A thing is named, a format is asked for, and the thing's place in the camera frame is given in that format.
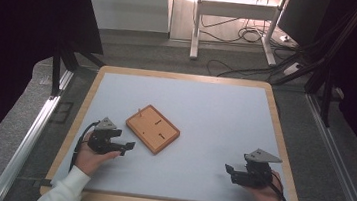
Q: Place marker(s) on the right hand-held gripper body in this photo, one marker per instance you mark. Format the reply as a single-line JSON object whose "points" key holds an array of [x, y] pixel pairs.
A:
{"points": [[257, 172]]}

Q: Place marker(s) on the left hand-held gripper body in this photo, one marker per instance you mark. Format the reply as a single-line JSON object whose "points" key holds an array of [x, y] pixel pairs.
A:
{"points": [[102, 141]]}

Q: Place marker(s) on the wooden photo frame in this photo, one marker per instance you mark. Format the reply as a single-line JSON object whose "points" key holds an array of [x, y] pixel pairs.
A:
{"points": [[152, 129]]}

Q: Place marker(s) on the person's left hand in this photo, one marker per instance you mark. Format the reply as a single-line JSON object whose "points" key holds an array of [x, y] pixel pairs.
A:
{"points": [[89, 161]]}

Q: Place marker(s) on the person's right hand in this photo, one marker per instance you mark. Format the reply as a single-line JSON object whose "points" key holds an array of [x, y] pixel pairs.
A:
{"points": [[265, 196]]}

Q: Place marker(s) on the dark floor grate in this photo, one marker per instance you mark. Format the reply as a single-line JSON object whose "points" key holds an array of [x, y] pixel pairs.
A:
{"points": [[62, 112]]}

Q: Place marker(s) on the pale table mat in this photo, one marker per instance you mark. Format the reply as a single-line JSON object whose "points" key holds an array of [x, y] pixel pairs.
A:
{"points": [[198, 116]]}

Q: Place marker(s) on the black metal stand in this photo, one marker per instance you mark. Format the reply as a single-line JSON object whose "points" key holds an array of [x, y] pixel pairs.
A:
{"points": [[56, 74], [326, 99]]}

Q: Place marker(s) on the white power strip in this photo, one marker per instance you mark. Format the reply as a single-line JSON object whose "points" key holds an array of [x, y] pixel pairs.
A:
{"points": [[293, 69]]}

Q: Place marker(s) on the white plug adapter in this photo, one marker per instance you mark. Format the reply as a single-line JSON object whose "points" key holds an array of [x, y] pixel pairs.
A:
{"points": [[284, 38]]}

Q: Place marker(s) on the white panel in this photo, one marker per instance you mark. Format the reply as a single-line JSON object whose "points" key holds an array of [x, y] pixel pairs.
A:
{"points": [[126, 6]]}

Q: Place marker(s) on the dark monitor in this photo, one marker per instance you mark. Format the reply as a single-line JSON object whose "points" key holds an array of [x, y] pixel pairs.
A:
{"points": [[303, 21]]}

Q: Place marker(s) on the white desk frame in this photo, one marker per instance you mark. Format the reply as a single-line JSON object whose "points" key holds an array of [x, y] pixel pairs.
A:
{"points": [[236, 10]]}

